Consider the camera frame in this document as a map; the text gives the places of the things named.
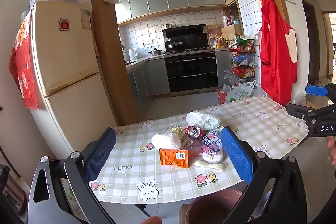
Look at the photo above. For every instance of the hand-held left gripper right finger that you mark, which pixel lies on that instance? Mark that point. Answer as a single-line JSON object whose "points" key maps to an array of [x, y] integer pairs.
{"points": [[236, 155]]}

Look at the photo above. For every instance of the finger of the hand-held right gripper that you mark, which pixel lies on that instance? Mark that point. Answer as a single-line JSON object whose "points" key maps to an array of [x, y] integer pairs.
{"points": [[299, 110], [316, 90]]}

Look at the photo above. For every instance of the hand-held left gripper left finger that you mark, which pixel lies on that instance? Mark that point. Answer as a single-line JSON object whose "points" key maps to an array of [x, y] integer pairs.
{"points": [[101, 153]]}

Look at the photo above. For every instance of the pink printed packet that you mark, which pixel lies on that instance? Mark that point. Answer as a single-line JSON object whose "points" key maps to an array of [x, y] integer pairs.
{"points": [[211, 141]]}

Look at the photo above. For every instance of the pale cream wrapper strip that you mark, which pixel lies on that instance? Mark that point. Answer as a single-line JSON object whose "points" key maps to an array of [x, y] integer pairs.
{"points": [[207, 165]]}

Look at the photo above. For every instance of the clear pinkish plastic wrapper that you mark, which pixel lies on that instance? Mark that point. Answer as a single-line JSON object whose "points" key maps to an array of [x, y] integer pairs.
{"points": [[191, 146]]}

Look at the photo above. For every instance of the crushed red drink can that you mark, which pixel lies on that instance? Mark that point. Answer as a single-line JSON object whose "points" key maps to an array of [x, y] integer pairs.
{"points": [[194, 131]]}

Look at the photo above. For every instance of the pink plastic bin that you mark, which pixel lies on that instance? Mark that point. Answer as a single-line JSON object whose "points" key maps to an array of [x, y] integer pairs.
{"points": [[210, 208]]}

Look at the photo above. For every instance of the gold foil wrapper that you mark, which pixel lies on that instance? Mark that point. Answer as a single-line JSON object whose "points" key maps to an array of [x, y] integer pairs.
{"points": [[177, 131]]}

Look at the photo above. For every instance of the orange snack packet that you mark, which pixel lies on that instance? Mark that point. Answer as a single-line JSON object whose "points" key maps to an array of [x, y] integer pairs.
{"points": [[172, 158]]}

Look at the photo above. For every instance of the person's right hand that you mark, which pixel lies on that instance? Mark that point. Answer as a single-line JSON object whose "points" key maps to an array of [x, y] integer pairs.
{"points": [[332, 144]]}

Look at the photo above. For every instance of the cardboard box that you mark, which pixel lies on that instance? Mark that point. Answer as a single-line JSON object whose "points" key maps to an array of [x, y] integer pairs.
{"points": [[313, 101]]}

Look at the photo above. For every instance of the red apron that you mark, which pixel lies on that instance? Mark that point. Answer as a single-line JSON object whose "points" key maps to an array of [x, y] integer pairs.
{"points": [[275, 56]]}

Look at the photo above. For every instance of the red paper bag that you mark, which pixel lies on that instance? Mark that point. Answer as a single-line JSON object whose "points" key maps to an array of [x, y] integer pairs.
{"points": [[221, 96]]}

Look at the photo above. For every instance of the white green plastic bag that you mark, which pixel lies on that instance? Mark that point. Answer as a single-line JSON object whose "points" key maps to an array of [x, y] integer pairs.
{"points": [[240, 94]]}

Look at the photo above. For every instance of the checked rabbit print tablecloth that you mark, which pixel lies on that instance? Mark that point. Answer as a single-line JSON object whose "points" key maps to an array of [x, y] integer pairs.
{"points": [[157, 182]]}

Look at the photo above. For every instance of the translucent plastic bag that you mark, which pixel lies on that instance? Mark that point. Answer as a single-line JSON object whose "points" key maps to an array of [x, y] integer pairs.
{"points": [[230, 77]]}

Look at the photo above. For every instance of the grey kitchen base cabinets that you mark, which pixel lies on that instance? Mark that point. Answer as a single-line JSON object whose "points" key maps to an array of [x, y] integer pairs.
{"points": [[157, 77]]}

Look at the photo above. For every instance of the black built-in oven stove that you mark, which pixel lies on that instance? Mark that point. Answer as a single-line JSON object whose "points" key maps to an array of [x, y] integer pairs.
{"points": [[191, 71]]}

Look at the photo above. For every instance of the cream two-door fridge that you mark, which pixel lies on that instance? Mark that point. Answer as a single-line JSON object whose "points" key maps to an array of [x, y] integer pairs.
{"points": [[65, 61]]}

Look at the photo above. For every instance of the grey brown appliance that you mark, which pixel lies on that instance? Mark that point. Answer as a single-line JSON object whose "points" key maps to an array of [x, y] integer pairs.
{"points": [[11, 195]]}

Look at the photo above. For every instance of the white electric kettle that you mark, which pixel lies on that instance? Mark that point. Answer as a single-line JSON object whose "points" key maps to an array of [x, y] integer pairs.
{"points": [[132, 54]]}

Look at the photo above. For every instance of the teal storage box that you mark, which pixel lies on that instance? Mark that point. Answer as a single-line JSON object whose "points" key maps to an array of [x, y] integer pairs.
{"points": [[236, 22]]}

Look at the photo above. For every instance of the group of condiment bottles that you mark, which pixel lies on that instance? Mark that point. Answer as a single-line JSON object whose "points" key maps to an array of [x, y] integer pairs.
{"points": [[219, 41]]}

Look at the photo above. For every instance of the red printed hanging cloth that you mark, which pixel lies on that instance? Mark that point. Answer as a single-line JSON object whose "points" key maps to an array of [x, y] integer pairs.
{"points": [[25, 77]]}

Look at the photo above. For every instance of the white plastic jug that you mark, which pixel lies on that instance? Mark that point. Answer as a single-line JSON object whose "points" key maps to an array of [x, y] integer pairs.
{"points": [[225, 21]]}

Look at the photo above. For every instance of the steel pot with lid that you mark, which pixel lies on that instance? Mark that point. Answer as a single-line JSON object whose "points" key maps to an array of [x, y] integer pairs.
{"points": [[156, 52]]}

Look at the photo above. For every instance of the yellow packet bundle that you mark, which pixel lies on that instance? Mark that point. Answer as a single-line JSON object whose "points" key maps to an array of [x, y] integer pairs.
{"points": [[213, 31]]}

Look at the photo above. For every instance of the black wok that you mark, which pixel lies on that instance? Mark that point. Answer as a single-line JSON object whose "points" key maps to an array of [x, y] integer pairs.
{"points": [[175, 45]]}

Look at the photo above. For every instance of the black range hood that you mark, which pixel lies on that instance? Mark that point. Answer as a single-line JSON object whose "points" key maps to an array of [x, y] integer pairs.
{"points": [[186, 35]]}

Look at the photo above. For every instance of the red square fridge magnet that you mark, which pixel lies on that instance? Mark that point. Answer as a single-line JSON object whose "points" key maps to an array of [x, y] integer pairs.
{"points": [[64, 24]]}

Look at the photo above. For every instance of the pale paper card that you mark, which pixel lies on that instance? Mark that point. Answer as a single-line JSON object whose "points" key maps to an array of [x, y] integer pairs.
{"points": [[85, 19]]}

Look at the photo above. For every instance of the small steel pot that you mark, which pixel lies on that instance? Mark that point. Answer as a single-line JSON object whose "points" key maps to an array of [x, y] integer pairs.
{"points": [[168, 26]]}

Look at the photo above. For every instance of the black folding table frame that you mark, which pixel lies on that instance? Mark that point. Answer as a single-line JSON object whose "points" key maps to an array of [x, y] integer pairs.
{"points": [[143, 210]]}

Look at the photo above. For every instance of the white wall socket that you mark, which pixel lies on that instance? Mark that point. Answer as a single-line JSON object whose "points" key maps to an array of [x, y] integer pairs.
{"points": [[148, 42]]}

